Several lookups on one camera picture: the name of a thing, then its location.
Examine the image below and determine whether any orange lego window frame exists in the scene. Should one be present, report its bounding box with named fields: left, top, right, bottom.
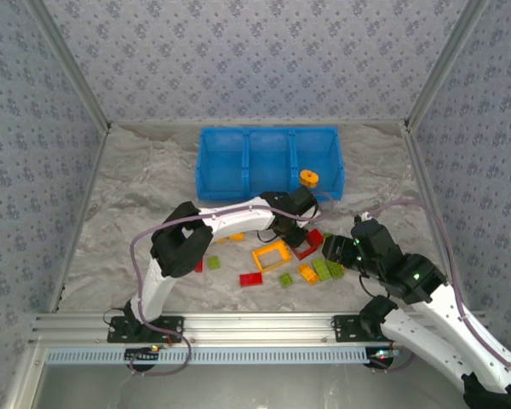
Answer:
left=251, top=239, right=293, bottom=274

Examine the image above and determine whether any orange round lego piece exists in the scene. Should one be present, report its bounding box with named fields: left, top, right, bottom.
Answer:
left=298, top=169, right=320, bottom=188

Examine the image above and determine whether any blue plastic bin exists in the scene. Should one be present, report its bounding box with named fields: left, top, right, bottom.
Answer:
left=290, top=125, right=345, bottom=201
left=195, top=126, right=250, bottom=202
left=244, top=127, right=295, bottom=200

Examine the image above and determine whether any red lego window frame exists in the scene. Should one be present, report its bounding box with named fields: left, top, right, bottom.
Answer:
left=288, top=228, right=325, bottom=262

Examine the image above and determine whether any aluminum side rail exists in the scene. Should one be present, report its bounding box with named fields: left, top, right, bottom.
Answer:
left=49, top=123, right=112, bottom=313
left=402, top=123, right=469, bottom=308

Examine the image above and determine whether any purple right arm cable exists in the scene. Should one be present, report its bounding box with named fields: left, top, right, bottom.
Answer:
left=365, top=199, right=511, bottom=384

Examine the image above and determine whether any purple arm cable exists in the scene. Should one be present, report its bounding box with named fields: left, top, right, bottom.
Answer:
left=365, top=199, right=511, bottom=384
left=127, top=190, right=337, bottom=378

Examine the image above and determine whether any aluminum front rail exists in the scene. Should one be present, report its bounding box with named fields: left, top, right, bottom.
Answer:
left=29, top=313, right=486, bottom=346

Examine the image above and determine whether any light blue slotted cable duct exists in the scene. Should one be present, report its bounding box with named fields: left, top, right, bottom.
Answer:
left=45, top=347, right=374, bottom=366

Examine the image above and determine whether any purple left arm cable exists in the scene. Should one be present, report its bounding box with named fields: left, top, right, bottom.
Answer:
left=127, top=190, right=337, bottom=378

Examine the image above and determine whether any aluminum frame post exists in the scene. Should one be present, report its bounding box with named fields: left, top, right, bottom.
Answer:
left=404, top=0, right=491, bottom=129
left=25, top=0, right=112, bottom=131

